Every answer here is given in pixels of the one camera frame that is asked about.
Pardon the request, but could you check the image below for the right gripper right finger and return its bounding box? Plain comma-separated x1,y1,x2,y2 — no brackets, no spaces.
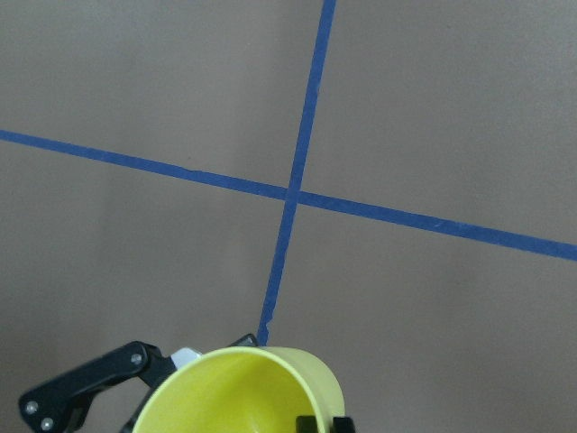
295,415,356,433

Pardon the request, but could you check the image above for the yellow plastic cup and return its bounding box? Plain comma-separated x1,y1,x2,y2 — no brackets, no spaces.
135,346,345,432

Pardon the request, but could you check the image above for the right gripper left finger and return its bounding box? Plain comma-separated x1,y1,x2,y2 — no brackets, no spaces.
18,341,201,432

